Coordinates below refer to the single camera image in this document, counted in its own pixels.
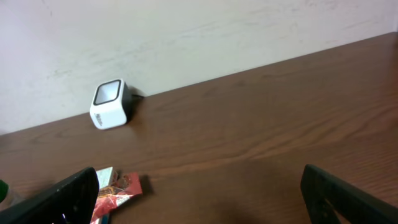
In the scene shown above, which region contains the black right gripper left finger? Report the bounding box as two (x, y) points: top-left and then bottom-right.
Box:
(1, 167), (99, 224)

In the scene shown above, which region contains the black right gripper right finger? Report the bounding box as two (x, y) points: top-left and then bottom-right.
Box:
(300, 164), (397, 223)

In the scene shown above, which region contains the red snack packet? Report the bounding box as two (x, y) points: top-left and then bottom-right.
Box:
(90, 172), (142, 224)

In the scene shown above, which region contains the white green medicine box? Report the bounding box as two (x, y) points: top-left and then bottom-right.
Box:
(92, 167), (118, 224)

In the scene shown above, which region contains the green lid jar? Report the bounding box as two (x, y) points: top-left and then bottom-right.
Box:
(0, 180), (19, 211)

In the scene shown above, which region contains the white barcode scanner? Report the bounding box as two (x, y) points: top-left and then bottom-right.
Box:
(90, 79), (133, 130)

